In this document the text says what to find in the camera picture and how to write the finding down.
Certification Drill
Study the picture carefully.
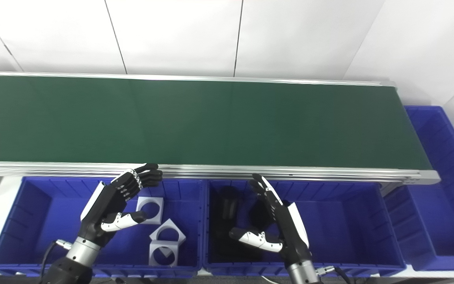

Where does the robot left hand black white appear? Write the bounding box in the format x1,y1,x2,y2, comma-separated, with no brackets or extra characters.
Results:
79,163,164,247

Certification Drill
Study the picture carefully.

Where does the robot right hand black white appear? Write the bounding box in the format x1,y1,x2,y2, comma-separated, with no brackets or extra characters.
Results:
229,174,312,267

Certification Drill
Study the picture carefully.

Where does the white square part round hole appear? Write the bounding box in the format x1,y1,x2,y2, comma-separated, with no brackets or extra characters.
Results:
136,196,164,225
148,241,179,267
149,219,187,243

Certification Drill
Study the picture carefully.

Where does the blue plastic bin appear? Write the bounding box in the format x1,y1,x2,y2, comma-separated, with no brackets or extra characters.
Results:
0,176,208,277
383,105,454,271
203,179,407,277

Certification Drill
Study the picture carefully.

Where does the tall black part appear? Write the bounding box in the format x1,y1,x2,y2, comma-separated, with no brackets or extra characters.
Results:
215,185,240,234

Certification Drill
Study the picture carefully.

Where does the green conveyor belt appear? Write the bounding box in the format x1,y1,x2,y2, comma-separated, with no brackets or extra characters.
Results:
0,71,441,186
0,75,433,171

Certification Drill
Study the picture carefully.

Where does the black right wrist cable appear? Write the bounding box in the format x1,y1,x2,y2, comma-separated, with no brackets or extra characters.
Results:
316,266,350,284

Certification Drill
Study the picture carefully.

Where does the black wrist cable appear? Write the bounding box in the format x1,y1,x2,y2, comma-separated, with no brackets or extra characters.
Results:
40,239,73,284
316,266,350,284

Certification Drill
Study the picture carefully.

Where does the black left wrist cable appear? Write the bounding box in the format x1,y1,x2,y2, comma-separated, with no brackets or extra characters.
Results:
40,239,73,284

